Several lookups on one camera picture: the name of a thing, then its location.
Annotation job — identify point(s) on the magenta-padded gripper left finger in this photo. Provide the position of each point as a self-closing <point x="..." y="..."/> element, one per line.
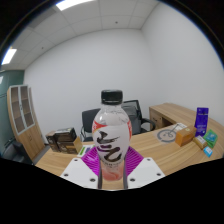
<point x="78" y="171"/>

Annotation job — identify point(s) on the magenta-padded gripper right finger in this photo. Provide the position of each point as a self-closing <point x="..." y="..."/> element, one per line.
<point x="146" y="171"/>

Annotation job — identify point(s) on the clear pink drink bottle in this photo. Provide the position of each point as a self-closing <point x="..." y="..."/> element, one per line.
<point x="111" y="140"/>

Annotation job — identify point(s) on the white green purple leaflet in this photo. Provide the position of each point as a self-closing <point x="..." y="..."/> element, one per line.
<point x="85" y="150"/>

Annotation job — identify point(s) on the large dark brown box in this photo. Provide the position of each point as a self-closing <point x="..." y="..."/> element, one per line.
<point x="68" y="140"/>

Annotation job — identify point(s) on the small dark brown box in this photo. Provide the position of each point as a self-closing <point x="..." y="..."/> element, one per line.
<point x="51" y="141"/>

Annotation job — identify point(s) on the tan cardboard box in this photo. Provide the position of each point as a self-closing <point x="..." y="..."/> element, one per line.
<point x="185" y="136"/>

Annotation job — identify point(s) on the black mesh-back office chair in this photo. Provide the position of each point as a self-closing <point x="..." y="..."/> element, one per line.
<point x="138" y="116"/>

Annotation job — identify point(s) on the small yellowish box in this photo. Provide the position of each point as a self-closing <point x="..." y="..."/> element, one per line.
<point x="200" y="142"/>

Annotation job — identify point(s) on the small light blue box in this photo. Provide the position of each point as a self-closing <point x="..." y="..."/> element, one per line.
<point x="207" y="151"/>

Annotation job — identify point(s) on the wooden glass-door cabinet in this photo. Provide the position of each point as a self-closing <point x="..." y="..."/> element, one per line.
<point x="26" y="133"/>

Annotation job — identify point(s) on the black leather sofa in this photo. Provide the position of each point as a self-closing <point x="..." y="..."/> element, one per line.
<point x="13" y="151"/>

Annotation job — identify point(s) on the standing purple box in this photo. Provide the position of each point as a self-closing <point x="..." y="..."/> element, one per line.
<point x="201" y="121"/>

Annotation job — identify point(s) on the rectangular ceiling light panel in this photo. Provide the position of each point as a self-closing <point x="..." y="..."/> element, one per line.
<point x="9" y="56"/>
<point x="71" y="4"/>

